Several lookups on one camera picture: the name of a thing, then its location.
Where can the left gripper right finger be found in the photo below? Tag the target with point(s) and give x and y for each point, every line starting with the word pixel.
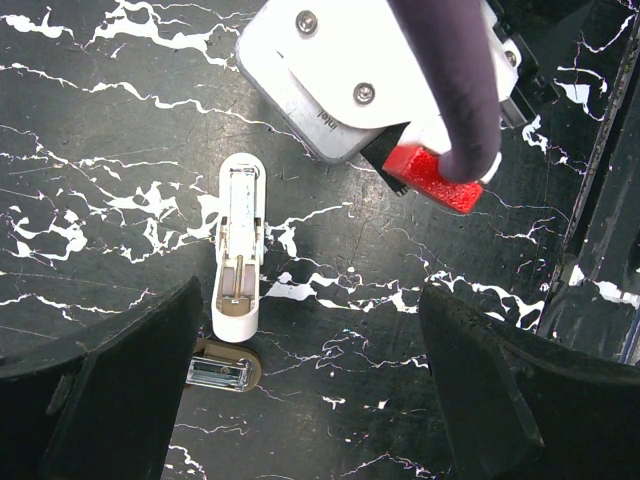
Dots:
pixel 517 406

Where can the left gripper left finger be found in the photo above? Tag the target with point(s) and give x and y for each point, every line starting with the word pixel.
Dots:
pixel 101 403

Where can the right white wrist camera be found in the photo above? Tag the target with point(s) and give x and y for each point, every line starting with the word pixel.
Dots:
pixel 342 72

